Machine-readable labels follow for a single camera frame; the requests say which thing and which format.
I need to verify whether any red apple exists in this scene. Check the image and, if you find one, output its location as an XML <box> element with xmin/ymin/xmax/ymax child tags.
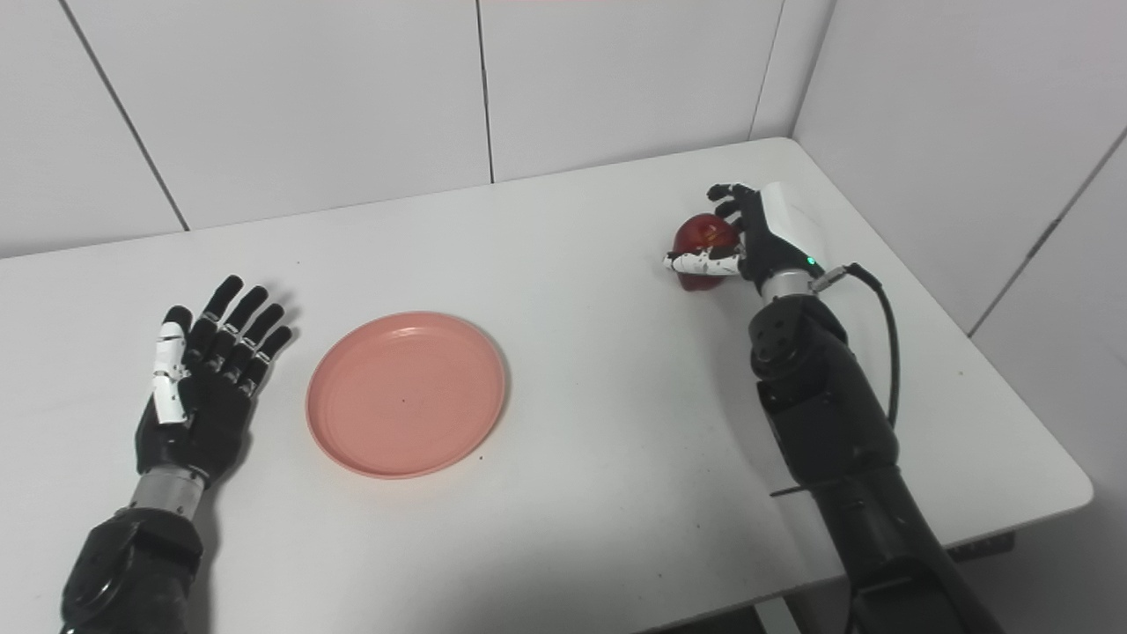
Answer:
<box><xmin>673</xmin><ymin>212</ymin><xmax>740</xmax><ymax>293</ymax></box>

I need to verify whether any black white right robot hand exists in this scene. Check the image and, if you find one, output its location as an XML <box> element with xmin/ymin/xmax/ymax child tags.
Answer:
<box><xmin>663</xmin><ymin>181</ymin><xmax>829</xmax><ymax>300</ymax></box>

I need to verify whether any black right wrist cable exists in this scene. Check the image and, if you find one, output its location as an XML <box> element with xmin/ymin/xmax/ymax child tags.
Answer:
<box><xmin>810</xmin><ymin>262</ymin><xmax>901</xmax><ymax>428</ymax></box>

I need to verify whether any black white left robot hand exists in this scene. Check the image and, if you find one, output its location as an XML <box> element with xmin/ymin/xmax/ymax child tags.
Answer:
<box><xmin>134</xmin><ymin>275</ymin><xmax>294</xmax><ymax>490</ymax></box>

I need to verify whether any pink round plate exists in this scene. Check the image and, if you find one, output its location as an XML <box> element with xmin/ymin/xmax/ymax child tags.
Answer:
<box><xmin>306</xmin><ymin>311</ymin><xmax>508</xmax><ymax>481</ymax></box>

